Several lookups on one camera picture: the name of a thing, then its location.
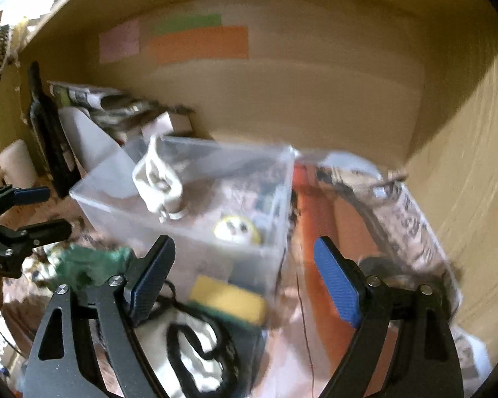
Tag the yellow green sponge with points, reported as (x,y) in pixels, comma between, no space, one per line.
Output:
(228,301)

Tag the orange sticky note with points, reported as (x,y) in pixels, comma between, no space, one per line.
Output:
(220,42)

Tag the yellow smiley ball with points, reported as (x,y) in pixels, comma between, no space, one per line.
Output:
(237,229)

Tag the white mug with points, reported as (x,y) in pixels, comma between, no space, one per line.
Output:
(16,166)

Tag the green knitted cloth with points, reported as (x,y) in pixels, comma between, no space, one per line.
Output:
(80,267)

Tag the green sticky note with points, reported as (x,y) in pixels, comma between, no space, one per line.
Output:
(182,23)

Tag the black white eye mask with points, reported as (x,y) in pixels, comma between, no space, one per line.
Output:
(191,353)

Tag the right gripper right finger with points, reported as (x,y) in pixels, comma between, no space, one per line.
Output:
(424,361)

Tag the black wine bottle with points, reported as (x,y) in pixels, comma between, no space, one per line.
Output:
(52,143)

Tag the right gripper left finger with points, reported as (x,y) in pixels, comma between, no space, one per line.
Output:
(63,362)

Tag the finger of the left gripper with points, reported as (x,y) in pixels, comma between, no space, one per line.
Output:
(45,232)
(11,197)

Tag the white paper sheet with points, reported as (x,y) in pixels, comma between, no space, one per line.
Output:
(90,144)

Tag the clear plastic bin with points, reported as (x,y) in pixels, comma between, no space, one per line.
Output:
(219,179)

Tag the stack of newspapers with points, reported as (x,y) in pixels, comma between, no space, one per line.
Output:
(122,115)

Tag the pink sticky note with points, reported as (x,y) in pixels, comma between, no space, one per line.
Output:
(122,41)

